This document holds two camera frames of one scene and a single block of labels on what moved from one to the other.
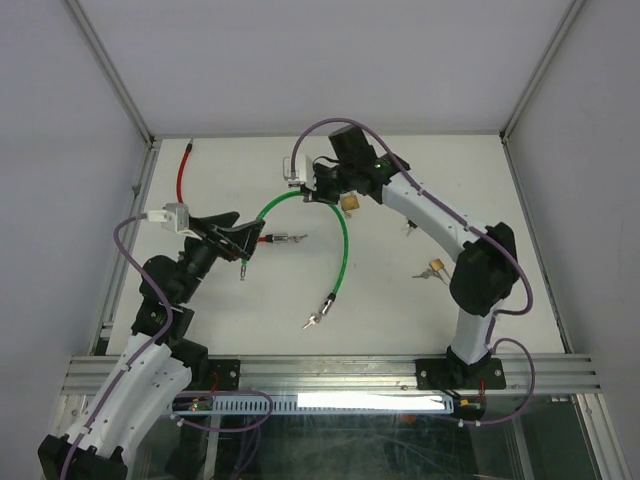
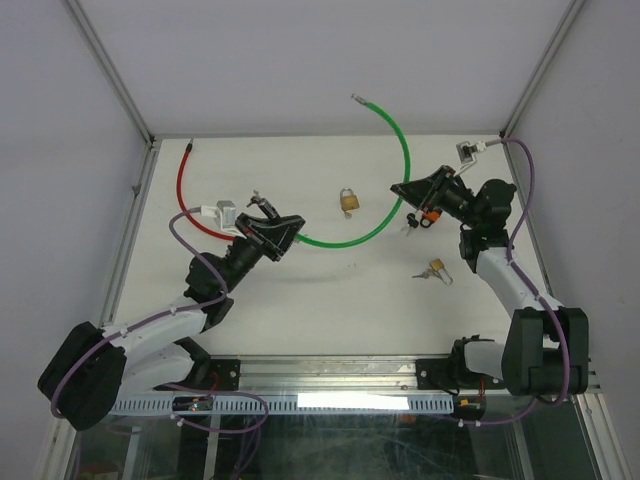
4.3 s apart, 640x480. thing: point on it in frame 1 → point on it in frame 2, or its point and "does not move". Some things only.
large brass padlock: [350, 202] does not move
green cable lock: [330, 299] → [402, 194]
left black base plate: [221, 375] does not move
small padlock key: [426, 274] does not move
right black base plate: [452, 373] does not move
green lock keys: [313, 319] → [264, 204]
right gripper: [318, 194] → [432, 187]
